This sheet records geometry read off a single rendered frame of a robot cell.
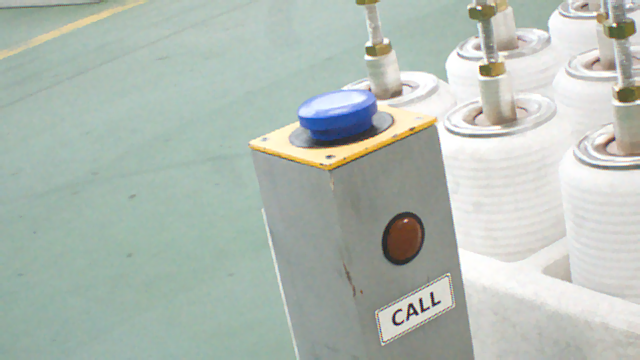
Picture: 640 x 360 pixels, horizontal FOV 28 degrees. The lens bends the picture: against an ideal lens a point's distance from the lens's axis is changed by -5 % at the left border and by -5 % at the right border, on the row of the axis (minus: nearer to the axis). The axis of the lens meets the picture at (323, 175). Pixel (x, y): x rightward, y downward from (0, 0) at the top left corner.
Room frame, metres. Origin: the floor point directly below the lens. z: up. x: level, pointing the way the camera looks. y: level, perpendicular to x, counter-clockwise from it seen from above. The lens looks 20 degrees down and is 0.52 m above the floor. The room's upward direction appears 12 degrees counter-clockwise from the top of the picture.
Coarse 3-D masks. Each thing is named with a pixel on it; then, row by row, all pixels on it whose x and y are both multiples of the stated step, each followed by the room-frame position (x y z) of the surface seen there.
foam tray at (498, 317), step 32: (480, 256) 0.74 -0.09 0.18; (544, 256) 0.72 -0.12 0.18; (480, 288) 0.71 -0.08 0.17; (512, 288) 0.69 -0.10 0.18; (544, 288) 0.68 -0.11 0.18; (576, 288) 0.67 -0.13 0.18; (288, 320) 0.91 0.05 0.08; (480, 320) 0.71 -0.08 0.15; (512, 320) 0.69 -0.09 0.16; (544, 320) 0.66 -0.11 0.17; (576, 320) 0.64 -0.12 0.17; (608, 320) 0.62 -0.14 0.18; (480, 352) 0.72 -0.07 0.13; (512, 352) 0.69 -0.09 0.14; (544, 352) 0.66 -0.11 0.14; (576, 352) 0.64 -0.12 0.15; (608, 352) 0.62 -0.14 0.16
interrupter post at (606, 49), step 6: (600, 24) 0.85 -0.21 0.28; (600, 30) 0.85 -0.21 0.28; (600, 36) 0.85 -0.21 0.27; (600, 42) 0.85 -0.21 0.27; (606, 42) 0.84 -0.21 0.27; (612, 42) 0.84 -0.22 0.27; (600, 48) 0.85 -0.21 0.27; (606, 48) 0.84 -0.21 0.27; (612, 48) 0.84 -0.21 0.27; (600, 54) 0.85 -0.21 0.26; (606, 54) 0.84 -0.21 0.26; (612, 54) 0.84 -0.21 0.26; (600, 60) 0.85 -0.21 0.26; (606, 60) 0.84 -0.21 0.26; (612, 60) 0.84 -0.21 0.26; (606, 66) 0.84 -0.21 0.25; (612, 66) 0.84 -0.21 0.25
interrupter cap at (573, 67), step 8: (632, 48) 0.87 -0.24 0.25; (576, 56) 0.88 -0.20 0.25; (584, 56) 0.88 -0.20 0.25; (592, 56) 0.87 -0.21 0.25; (632, 56) 0.86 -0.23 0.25; (568, 64) 0.86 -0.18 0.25; (576, 64) 0.86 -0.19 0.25; (584, 64) 0.86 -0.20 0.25; (592, 64) 0.86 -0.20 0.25; (600, 64) 0.86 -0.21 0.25; (568, 72) 0.85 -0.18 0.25; (576, 72) 0.84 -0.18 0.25; (584, 72) 0.84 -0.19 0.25; (592, 72) 0.83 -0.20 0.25; (600, 72) 0.83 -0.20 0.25; (608, 72) 0.83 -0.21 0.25; (616, 72) 0.82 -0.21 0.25; (584, 80) 0.83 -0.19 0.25; (592, 80) 0.82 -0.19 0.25; (600, 80) 0.82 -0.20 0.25; (608, 80) 0.82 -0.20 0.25
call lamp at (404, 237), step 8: (408, 216) 0.60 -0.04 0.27; (400, 224) 0.60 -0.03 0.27; (408, 224) 0.60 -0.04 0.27; (416, 224) 0.61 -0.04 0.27; (392, 232) 0.60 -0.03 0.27; (400, 232) 0.60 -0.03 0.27; (408, 232) 0.60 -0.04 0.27; (416, 232) 0.60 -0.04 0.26; (392, 240) 0.60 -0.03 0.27; (400, 240) 0.60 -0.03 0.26; (408, 240) 0.60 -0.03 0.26; (416, 240) 0.60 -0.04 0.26; (392, 248) 0.60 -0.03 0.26; (400, 248) 0.60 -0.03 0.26; (408, 248) 0.60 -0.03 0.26; (416, 248) 0.60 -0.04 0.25; (392, 256) 0.60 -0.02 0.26; (400, 256) 0.60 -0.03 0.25; (408, 256) 0.60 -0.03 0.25
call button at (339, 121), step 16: (320, 96) 0.64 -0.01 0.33; (336, 96) 0.64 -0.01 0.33; (352, 96) 0.63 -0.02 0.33; (368, 96) 0.63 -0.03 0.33; (304, 112) 0.62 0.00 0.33; (320, 112) 0.62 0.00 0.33; (336, 112) 0.61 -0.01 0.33; (352, 112) 0.61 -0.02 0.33; (368, 112) 0.62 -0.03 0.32; (320, 128) 0.62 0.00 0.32; (336, 128) 0.62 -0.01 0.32; (352, 128) 0.62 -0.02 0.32
